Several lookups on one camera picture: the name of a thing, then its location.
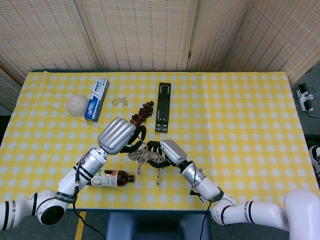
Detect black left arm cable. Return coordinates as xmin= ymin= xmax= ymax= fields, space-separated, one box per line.
xmin=72 ymin=159 xmax=106 ymax=240

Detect blue white toothpaste box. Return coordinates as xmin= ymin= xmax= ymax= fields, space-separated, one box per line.
xmin=83 ymin=77 xmax=110 ymax=123

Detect white power strip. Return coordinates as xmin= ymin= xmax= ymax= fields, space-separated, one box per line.
xmin=295 ymin=83 xmax=315 ymax=113

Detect dark red grape bunch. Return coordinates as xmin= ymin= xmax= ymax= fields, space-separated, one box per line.
xmin=129 ymin=100 xmax=155 ymax=126

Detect black and silver left hand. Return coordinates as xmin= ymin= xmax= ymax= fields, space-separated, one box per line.
xmin=97 ymin=116 xmax=148 ymax=156

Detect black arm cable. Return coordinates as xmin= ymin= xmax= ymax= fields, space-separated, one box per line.
xmin=72 ymin=159 xmax=106 ymax=240
xmin=189 ymin=174 xmax=214 ymax=240

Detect black folding stand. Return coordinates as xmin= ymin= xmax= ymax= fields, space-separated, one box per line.
xmin=154 ymin=82 xmax=173 ymax=133

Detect woven bamboo screen panel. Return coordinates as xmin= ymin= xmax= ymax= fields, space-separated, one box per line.
xmin=0 ymin=0 xmax=98 ymax=79
xmin=224 ymin=0 xmax=320 ymax=85
xmin=74 ymin=0 xmax=199 ymax=72
xmin=186 ymin=0 xmax=252 ymax=72

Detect yellow white checked tablecloth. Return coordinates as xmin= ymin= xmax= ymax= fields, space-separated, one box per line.
xmin=0 ymin=71 xmax=320 ymax=214

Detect brown plastic drink bottle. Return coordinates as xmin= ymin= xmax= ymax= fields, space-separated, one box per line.
xmin=87 ymin=169 xmax=136 ymax=187

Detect black and white sneaker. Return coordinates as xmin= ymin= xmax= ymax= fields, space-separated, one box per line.
xmin=308 ymin=145 xmax=320 ymax=181

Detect black and silver right hand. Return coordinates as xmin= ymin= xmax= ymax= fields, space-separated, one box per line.
xmin=146 ymin=139 xmax=188 ymax=169

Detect yellow floor tape strip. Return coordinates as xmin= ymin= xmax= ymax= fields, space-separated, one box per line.
xmin=74 ymin=211 xmax=87 ymax=240

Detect beige overturned bowl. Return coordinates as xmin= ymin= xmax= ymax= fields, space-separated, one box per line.
xmin=66 ymin=93 xmax=90 ymax=118

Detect blue padded seat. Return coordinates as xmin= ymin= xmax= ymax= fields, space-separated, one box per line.
xmin=104 ymin=212 xmax=212 ymax=240

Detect braided rope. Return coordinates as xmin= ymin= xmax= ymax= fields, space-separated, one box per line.
xmin=127 ymin=139 xmax=166 ymax=186

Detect clear plastic piece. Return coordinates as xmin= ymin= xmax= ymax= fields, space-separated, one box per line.
xmin=111 ymin=95 xmax=129 ymax=108

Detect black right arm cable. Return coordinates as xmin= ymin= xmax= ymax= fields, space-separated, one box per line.
xmin=189 ymin=174 xmax=214 ymax=240

